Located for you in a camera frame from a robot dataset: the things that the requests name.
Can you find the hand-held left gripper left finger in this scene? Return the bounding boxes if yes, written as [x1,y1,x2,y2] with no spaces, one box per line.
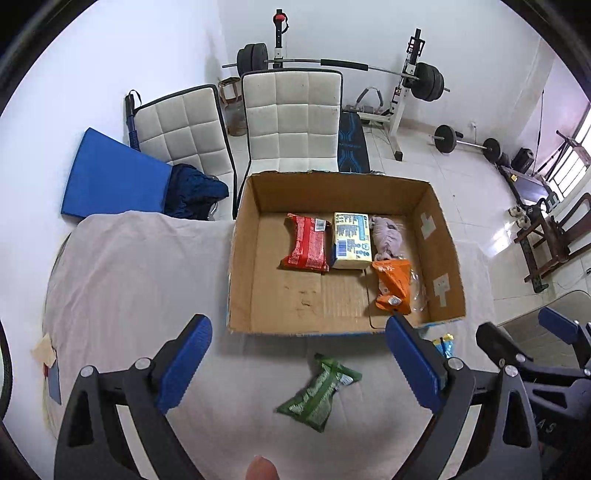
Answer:
[54,314,213,480]

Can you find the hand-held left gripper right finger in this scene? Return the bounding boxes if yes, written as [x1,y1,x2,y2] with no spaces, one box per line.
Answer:
[385,315,544,480]

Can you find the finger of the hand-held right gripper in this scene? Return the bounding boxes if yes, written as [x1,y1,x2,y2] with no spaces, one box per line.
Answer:
[475,322,591,377]
[538,306,591,340]

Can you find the green snack packet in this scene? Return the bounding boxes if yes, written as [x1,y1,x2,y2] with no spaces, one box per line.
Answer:
[276,353,363,433]

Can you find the cardboard box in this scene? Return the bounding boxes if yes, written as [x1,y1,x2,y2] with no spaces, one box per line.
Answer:
[225,170,467,336]

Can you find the person's left hand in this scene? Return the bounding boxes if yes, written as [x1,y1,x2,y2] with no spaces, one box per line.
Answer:
[245,455,281,480]

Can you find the grey chair seat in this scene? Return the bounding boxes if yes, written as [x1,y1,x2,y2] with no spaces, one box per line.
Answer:
[501,288,591,358]

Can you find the blue and yellow packet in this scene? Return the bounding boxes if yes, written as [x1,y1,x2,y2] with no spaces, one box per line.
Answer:
[431,335,456,360]

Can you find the clear plastic bag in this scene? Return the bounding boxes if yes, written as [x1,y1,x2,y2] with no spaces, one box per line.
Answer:
[406,268,428,315]

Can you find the dark wooden chair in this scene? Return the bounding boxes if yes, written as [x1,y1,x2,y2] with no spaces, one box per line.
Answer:
[513,193,591,294]

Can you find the orange snack packet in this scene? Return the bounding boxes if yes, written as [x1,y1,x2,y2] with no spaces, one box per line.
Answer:
[372,258,413,315]

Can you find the blue card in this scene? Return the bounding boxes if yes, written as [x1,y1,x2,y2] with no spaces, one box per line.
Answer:
[44,364,62,405]

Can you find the yellow tissue packet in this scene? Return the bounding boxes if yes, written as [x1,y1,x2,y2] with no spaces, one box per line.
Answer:
[331,211,373,270]

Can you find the yellow paper note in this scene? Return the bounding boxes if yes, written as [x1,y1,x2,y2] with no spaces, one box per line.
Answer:
[30,333,57,370]

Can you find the black treadmill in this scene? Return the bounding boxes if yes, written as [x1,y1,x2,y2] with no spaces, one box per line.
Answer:
[496,152,562,217]

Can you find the red snack packet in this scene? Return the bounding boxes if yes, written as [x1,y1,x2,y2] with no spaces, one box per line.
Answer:
[279,212,333,274]

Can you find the barred window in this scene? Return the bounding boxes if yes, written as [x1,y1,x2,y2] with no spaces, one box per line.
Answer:
[549,104,591,199]

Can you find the black box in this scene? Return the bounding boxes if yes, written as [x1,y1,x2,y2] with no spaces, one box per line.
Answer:
[512,147,535,172]

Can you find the dark blue jacket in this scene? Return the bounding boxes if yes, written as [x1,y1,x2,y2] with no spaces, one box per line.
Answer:
[164,162,230,221]

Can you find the blue foam mat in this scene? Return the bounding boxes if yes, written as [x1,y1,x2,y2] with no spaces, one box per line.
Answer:
[60,127,175,217]

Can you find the short barbell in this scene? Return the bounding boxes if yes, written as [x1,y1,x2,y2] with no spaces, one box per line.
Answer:
[433,124,502,163]

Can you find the black and blue bench pad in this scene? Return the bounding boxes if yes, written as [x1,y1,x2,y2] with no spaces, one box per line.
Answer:
[338,111,371,174]

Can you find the white quilted chair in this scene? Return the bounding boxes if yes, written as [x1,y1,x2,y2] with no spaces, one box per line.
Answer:
[240,68,345,178]
[131,84,238,219]

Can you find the white bench press rack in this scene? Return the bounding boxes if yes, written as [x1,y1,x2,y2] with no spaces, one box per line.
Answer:
[270,8,426,162]

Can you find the blue and black pump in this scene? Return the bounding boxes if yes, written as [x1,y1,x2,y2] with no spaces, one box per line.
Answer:
[124,90,142,151]

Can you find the long barbell with black plates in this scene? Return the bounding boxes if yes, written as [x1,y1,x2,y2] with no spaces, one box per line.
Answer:
[222,43,451,102]

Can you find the wooden stool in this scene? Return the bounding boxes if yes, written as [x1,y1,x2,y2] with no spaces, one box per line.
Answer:
[218,78,242,108]

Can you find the grey exercise handle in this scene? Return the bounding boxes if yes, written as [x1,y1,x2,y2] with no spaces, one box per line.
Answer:
[355,87,385,112]

